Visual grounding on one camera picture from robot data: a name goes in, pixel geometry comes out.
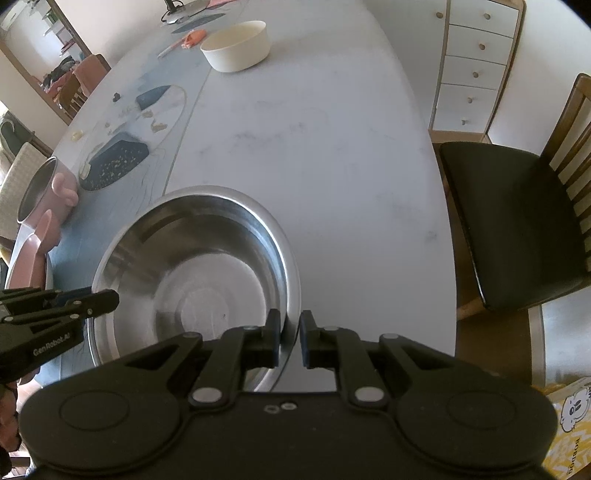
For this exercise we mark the pink bear-shaped plate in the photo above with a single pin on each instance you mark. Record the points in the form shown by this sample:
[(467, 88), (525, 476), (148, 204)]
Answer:
[(29, 269)]

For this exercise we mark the grey gooseneck desk lamp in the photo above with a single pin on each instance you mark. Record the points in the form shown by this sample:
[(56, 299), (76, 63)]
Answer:
[(178, 11)]

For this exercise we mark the yellowish tape roll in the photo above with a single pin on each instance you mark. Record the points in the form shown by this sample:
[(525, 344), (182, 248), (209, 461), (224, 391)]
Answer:
[(76, 135)]

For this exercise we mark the wooden slatted chair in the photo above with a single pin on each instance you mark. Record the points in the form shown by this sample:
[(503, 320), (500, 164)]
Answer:
[(525, 217)]

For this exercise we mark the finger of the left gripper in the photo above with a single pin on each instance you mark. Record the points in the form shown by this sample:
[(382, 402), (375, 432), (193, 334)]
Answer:
[(95, 304)]

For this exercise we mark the cream white bowl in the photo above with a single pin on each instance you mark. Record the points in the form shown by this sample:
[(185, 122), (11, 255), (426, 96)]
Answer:
[(238, 47)]

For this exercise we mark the large stainless steel bowl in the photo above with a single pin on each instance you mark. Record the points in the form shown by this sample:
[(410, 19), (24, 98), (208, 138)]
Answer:
[(202, 259)]

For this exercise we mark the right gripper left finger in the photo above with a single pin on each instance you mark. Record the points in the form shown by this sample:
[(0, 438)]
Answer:
[(236, 352)]

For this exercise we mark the blue patterned table runner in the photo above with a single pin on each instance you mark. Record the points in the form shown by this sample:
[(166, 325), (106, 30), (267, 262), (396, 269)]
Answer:
[(178, 124)]

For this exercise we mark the white drawer cabinet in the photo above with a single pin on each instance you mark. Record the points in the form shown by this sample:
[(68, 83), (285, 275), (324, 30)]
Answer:
[(479, 45)]

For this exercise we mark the yellow cartoon box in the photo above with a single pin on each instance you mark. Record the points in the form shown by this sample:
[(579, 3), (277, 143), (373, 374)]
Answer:
[(569, 452)]

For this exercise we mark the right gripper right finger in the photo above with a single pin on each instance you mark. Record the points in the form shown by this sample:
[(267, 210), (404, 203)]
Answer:
[(341, 350)]

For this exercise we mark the small steel pink bowl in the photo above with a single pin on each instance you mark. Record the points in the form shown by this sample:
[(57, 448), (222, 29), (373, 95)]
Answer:
[(53, 187)]

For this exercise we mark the orange tape dispenser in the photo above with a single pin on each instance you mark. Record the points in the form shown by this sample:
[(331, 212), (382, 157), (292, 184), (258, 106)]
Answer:
[(193, 38)]

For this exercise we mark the pink pen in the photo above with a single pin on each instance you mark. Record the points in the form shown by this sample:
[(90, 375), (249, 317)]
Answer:
[(169, 48)]

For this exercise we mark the person's left hand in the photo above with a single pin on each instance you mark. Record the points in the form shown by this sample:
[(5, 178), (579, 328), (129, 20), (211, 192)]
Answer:
[(10, 439)]

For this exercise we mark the wooden chair with towel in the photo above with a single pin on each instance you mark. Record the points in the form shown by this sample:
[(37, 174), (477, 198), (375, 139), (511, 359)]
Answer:
[(81, 83)]

